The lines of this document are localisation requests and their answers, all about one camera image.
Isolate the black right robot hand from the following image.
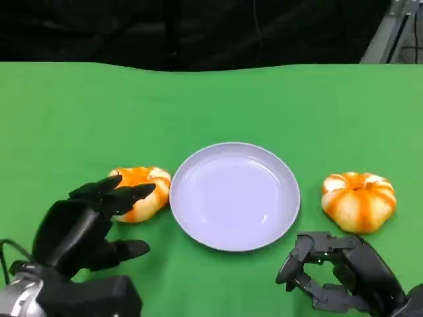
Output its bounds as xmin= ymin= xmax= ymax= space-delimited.
xmin=276 ymin=230 xmax=409 ymax=314

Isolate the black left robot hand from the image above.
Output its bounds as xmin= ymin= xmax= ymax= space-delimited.
xmin=32 ymin=174 xmax=157 ymax=281

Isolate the orange and white bread roll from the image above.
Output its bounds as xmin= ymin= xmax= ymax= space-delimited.
xmin=108 ymin=166 xmax=173 ymax=224
xmin=322 ymin=171 xmax=397 ymax=234

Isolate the lilac plate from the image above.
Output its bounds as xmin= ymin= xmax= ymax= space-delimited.
xmin=169 ymin=141 xmax=301 ymax=254

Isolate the green table cloth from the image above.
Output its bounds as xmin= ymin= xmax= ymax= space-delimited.
xmin=0 ymin=61 xmax=423 ymax=317

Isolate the black backdrop curtain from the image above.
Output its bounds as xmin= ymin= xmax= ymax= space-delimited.
xmin=0 ymin=0 xmax=394 ymax=73

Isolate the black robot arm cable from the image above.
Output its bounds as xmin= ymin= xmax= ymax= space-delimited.
xmin=0 ymin=238 xmax=36 ymax=285

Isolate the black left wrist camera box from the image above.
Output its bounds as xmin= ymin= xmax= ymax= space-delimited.
xmin=35 ymin=273 xmax=143 ymax=317

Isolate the grey aluminium frame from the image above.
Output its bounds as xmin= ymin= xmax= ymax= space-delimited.
xmin=359 ymin=0 xmax=423 ymax=64

